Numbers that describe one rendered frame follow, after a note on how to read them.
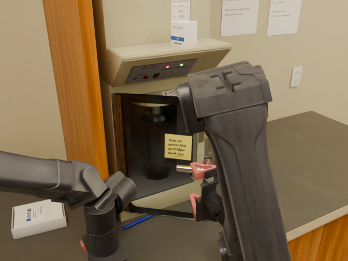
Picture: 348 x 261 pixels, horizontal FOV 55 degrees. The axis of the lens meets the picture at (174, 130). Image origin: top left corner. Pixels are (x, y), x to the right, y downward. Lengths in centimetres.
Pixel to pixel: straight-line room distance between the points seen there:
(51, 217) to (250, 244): 88
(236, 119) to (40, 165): 36
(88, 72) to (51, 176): 30
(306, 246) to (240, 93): 108
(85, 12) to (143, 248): 68
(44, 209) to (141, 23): 68
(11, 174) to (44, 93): 81
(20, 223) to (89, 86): 55
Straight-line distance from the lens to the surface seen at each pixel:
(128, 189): 70
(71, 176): 61
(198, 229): 112
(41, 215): 119
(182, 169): 91
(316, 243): 141
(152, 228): 113
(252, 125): 34
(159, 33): 96
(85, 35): 79
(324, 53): 215
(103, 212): 64
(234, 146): 34
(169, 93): 104
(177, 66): 91
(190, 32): 91
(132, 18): 92
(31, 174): 58
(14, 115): 136
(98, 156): 89
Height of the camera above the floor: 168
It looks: 25 degrees down
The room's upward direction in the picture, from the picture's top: straight up
